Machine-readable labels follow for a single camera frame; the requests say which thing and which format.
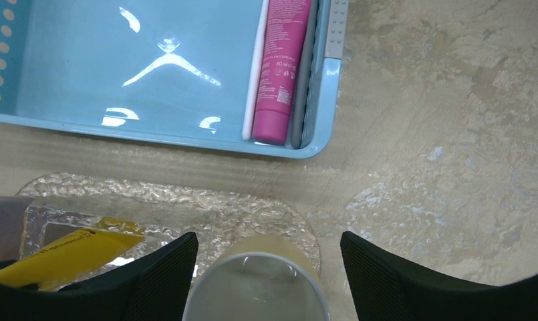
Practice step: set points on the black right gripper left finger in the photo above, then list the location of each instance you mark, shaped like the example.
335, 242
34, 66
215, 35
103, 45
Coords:
153, 287

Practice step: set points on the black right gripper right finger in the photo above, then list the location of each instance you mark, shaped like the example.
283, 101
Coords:
385, 286

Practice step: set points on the yellow mug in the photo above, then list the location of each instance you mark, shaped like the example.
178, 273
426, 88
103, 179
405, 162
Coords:
263, 277

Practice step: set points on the textured clear oval tray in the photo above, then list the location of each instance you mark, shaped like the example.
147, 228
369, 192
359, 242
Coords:
219, 219

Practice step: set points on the clear textured square dish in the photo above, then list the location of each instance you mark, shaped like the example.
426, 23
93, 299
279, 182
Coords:
48, 218

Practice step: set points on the white toothbrush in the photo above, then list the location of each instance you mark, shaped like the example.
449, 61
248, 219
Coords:
255, 73

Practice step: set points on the light blue perforated basket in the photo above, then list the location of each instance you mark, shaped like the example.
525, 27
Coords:
171, 72

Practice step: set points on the pink toothpaste tube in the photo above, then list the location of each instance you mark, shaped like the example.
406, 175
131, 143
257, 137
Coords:
283, 44

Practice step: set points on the purple mug black handle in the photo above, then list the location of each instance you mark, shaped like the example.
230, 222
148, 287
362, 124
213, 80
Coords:
12, 210

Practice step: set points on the grey toothbrush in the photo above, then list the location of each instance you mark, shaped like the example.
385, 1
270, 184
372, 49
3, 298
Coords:
303, 77

